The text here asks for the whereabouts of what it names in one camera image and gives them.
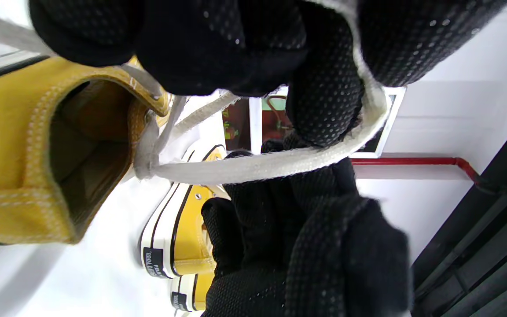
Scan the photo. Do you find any person's left hand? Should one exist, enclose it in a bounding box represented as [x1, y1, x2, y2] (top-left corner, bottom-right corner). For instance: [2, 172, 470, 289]
[28, 0, 507, 148]

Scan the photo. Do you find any glass door fire cabinet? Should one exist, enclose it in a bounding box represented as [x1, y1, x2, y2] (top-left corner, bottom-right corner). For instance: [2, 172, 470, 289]
[220, 86, 407, 159]

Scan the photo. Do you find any white shoe lace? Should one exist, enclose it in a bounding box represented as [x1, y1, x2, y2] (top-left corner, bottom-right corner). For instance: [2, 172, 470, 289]
[0, 0, 388, 185]

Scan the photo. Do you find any red wall pipe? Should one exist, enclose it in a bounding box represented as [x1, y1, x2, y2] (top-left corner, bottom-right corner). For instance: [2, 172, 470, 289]
[350, 156, 507, 196]

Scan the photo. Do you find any person's right hand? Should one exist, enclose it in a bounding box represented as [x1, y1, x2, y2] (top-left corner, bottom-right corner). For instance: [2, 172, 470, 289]
[201, 140, 412, 317]

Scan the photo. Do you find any yellow canvas shoe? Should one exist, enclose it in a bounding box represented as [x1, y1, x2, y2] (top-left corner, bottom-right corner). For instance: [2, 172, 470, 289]
[170, 273, 217, 313]
[0, 53, 170, 247]
[139, 145, 232, 280]

